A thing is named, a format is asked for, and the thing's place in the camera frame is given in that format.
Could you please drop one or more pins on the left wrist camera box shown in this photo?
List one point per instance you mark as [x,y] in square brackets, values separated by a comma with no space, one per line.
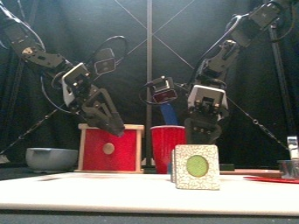
[104,65]

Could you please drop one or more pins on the green centre toy sushi piece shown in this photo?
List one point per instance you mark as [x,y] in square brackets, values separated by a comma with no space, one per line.
[196,166]

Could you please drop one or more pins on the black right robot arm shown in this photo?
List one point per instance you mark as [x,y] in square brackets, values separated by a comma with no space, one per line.
[218,64]

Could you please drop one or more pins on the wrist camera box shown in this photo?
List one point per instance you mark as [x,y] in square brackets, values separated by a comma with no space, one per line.
[164,94]
[104,65]

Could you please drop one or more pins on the diagonal dark brace rod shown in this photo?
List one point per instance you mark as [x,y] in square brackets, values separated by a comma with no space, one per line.
[31,129]
[256,122]

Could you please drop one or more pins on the red centre toy sushi piece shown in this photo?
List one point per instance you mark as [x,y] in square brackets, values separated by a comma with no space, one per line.
[172,166]

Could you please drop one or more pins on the orange-red toy knife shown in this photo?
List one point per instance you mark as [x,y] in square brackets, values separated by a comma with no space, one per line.
[280,180]

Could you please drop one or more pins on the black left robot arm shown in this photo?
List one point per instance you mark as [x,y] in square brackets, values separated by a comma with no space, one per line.
[39,57]

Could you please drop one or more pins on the dark slanted frame post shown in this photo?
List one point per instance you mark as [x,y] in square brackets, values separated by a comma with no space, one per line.
[279,73]

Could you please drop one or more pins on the light brown plate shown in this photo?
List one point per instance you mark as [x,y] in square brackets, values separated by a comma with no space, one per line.
[256,172]

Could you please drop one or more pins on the grey ceramic bowl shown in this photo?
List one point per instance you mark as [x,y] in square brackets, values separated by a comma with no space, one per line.
[51,159]

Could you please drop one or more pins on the black cloth backdrop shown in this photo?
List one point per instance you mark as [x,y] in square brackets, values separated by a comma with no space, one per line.
[77,17]

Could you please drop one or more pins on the shiny metal cup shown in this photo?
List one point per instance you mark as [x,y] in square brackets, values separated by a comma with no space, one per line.
[290,169]

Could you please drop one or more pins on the grey vertical frame pole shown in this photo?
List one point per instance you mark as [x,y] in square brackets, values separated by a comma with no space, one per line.
[148,43]

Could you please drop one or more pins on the red plastic cup, white rim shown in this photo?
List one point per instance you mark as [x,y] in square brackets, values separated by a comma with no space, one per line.
[167,148]

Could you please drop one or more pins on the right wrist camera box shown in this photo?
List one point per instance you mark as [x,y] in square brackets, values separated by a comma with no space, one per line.
[164,94]

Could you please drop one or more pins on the white cutting board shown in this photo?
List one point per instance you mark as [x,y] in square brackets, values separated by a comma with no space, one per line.
[97,195]

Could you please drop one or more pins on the wooden box with red sides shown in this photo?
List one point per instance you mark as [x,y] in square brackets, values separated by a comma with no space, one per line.
[108,163]

